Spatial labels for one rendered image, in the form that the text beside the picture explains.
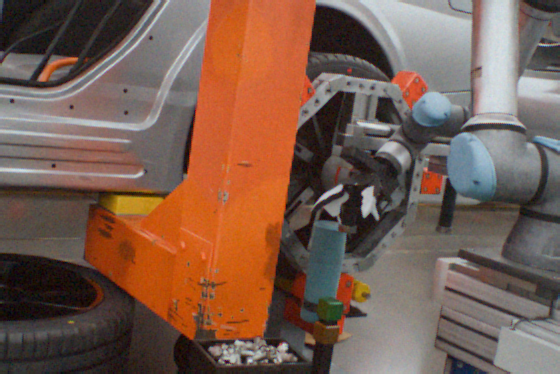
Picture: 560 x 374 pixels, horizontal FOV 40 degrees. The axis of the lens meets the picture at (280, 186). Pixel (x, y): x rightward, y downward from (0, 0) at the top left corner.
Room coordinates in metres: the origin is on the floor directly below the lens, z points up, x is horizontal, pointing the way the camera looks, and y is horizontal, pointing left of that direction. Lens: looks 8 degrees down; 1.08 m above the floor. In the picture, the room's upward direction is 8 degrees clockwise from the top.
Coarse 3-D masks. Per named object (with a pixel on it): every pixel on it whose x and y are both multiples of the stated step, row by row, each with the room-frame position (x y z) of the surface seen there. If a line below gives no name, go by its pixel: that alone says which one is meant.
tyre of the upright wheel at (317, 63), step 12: (312, 60) 2.11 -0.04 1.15; (324, 60) 2.12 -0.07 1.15; (336, 60) 2.15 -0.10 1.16; (348, 60) 2.17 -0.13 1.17; (360, 60) 2.21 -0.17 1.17; (312, 72) 2.10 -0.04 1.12; (324, 72) 2.12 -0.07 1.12; (336, 72) 2.15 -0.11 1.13; (348, 72) 2.17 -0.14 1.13; (360, 72) 2.20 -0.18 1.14; (372, 72) 2.23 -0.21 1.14; (384, 216) 2.31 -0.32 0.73; (348, 252) 2.24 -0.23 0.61; (288, 264) 2.11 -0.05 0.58; (288, 276) 2.12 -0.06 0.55
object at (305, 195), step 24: (336, 96) 2.38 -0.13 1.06; (312, 120) 2.14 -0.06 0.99; (336, 120) 2.20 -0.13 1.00; (384, 120) 2.29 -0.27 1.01; (312, 144) 2.20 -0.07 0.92; (312, 192) 2.17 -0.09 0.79; (288, 216) 2.13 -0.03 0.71; (312, 216) 2.19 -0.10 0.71; (336, 216) 2.23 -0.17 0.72; (360, 216) 2.34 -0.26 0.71; (360, 240) 2.26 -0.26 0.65
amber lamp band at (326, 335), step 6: (318, 324) 1.53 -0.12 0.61; (324, 324) 1.52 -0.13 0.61; (318, 330) 1.53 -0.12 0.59; (324, 330) 1.51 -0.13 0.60; (330, 330) 1.52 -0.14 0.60; (336, 330) 1.52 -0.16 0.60; (312, 336) 1.54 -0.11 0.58; (318, 336) 1.52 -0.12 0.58; (324, 336) 1.51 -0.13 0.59; (330, 336) 1.52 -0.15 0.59; (336, 336) 1.53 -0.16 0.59; (324, 342) 1.51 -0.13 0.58; (330, 342) 1.52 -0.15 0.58; (336, 342) 1.53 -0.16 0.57
